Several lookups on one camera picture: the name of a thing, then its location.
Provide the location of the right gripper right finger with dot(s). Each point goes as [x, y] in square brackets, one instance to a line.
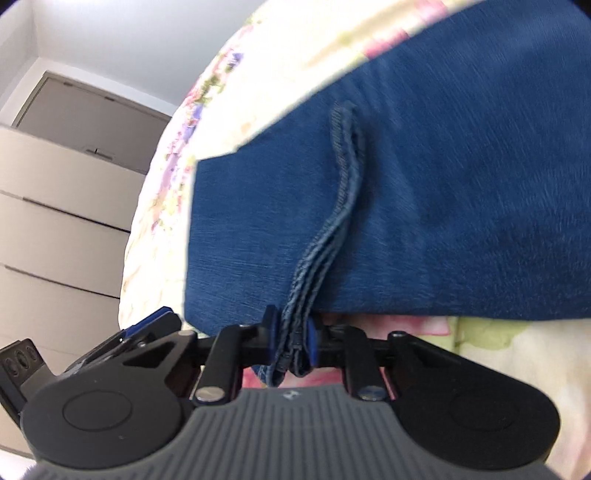
[344, 353]

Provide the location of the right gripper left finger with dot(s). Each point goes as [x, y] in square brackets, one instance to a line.
[234, 349]

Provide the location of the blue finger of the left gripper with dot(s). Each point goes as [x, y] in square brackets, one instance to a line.
[160, 323]

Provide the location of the blue denim jeans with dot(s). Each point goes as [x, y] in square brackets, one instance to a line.
[448, 176]

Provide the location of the beige wardrobe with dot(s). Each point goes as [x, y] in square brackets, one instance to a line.
[65, 221]

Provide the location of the brown room door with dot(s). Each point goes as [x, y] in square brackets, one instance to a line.
[78, 116]

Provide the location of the floral yellow bed quilt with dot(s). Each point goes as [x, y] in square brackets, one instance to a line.
[285, 53]

